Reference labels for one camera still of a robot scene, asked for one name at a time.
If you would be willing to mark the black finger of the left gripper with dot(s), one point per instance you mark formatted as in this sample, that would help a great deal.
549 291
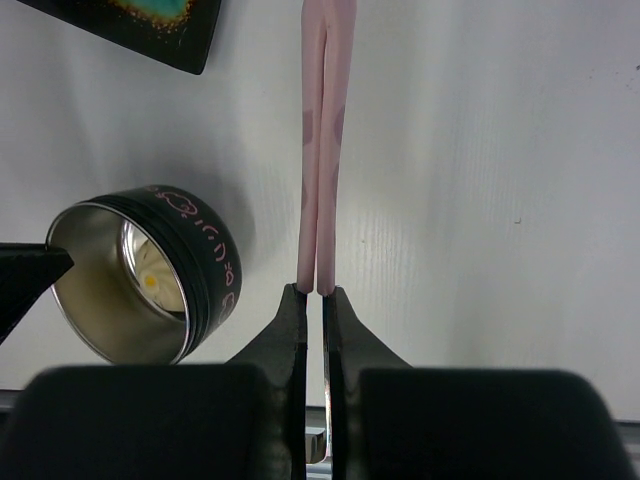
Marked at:
27 271

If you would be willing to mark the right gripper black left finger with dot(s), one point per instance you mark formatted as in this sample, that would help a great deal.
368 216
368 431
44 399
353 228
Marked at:
243 419

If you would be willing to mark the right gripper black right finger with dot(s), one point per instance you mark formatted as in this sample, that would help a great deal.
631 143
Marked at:
391 420

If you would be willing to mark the round steel lunch box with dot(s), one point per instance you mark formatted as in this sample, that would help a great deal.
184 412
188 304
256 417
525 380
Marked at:
100 297

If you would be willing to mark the round cream steamed bun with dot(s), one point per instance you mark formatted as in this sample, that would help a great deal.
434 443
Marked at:
156 279

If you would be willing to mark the pink metal tongs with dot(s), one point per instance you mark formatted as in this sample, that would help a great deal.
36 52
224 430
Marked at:
327 36

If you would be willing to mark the black teal square plate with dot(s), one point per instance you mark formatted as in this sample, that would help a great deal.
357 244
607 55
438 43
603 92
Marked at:
175 33

